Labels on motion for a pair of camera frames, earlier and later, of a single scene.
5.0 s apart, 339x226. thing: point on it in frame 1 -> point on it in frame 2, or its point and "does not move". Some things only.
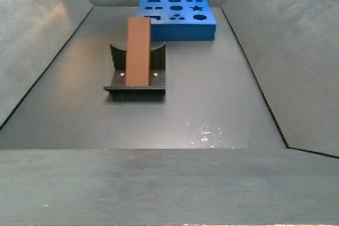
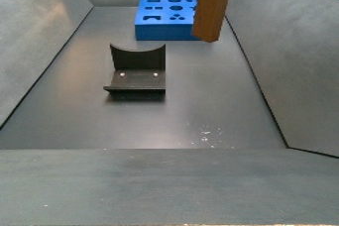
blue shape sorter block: x=180 y=17 does not move
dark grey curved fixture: x=152 y=92 does not move
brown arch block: x=138 y=52 -> x=213 y=4
